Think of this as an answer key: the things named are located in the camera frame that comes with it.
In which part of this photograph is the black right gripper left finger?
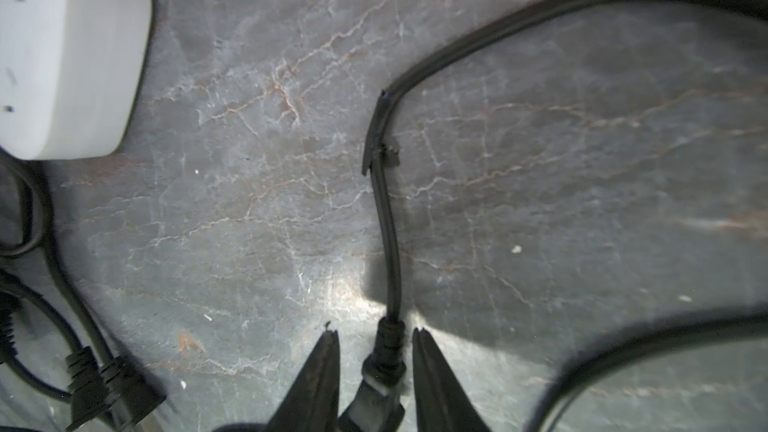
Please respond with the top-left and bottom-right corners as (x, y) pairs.
(264, 330), (340, 432)

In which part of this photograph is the black power cord with plug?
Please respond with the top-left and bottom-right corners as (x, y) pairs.
(337, 0), (768, 432)

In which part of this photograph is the black looping cable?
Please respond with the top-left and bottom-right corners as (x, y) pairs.
(525, 311), (768, 432)

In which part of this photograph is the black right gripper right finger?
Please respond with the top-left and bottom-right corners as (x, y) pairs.
(412, 328), (490, 432)

